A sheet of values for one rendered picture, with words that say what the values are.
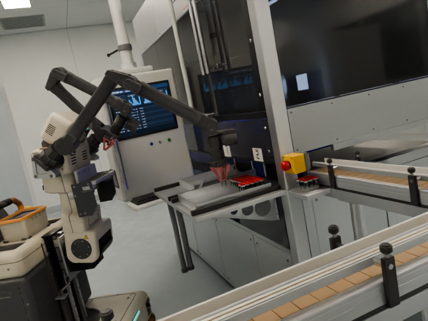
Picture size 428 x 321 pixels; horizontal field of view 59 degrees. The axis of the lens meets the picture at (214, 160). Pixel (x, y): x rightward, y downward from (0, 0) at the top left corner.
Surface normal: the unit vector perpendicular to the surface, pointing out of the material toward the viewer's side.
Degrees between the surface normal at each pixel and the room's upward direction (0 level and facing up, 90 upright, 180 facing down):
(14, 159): 90
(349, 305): 90
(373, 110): 90
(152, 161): 90
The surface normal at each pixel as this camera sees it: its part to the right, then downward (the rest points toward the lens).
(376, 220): 0.37, 0.07
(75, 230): -0.09, 0.18
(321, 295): -0.19, -0.97
